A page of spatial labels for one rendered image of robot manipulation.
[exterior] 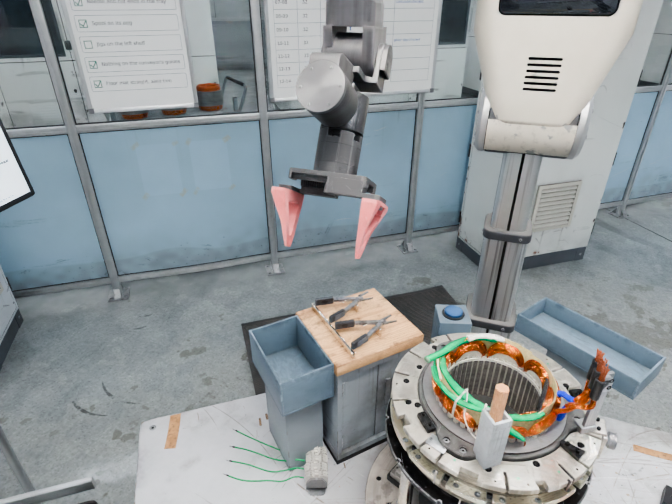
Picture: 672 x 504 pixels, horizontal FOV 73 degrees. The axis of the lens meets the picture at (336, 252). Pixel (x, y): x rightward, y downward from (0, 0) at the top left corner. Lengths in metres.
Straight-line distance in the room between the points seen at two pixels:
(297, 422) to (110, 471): 1.34
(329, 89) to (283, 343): 0.63
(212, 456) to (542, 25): 1.09
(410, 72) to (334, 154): 2.41
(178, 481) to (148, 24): 2.11
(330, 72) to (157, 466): 0.90
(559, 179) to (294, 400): 2.59
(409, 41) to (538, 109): 1.98
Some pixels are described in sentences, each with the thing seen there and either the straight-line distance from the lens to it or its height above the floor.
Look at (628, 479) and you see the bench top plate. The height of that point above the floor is 0.78.
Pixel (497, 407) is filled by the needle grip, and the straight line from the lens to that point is 0.65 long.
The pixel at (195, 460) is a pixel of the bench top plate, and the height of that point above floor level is 0.78.
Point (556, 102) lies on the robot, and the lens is 1.01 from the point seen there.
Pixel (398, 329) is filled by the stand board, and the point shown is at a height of 1.07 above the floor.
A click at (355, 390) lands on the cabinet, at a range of 0.95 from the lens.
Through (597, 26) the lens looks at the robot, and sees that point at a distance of 1.00.
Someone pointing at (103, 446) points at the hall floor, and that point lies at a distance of 2.31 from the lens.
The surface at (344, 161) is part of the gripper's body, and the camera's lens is 0.57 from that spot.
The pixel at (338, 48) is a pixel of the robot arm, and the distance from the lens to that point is 0.61.
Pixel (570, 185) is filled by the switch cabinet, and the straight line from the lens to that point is 3.26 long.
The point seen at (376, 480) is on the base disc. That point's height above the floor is 0.80.
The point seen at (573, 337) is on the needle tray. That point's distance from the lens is 1.11.
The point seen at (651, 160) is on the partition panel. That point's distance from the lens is 4.60.
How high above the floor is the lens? 1.66
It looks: 30 degrees down
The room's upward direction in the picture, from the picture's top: straight up
